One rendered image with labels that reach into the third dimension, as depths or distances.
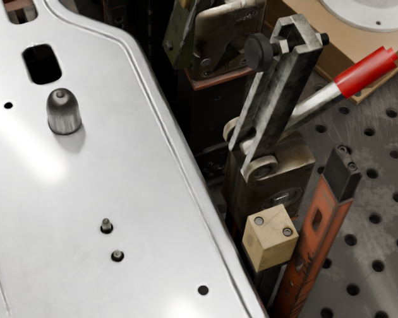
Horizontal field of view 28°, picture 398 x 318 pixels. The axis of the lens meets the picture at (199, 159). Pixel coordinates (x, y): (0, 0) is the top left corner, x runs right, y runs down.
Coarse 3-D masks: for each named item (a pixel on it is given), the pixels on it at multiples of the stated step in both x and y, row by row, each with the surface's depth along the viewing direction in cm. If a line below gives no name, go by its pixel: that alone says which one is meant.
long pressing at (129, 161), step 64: (0, 0) 86; (0, 64) 82; (64, 64) 83; (128, 64) 83; (0, 128) 78; (128, 128) 79; (0, 192) 75; (64, 192) 75; (128, 192) 75; (192, 192) 76; (0, 256) 72; (64, 256) 72; (128, 256) 72; (192, 256) 72
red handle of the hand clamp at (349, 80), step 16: (384, 48) 67; (368, 64) 67; (384, 64) 66; (336, 80) 68; (352, 80) 67; (368, 80) 67; (320, 96) 69; (336, 96) 68; (304, 112) 69; (320, 112) 69; (288, 128) 69; (240, 144) 71
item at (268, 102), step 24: (288, 24) 59; (264, 48) 57; (288, 48) 59; (312, 48) 58; (264, 72) 63; (288, 72) 60; (264, 96) 66; (288, 96) 62; (240, 120) 69; (264, 120) 65; (288, 120) 66; (264, 144) 68
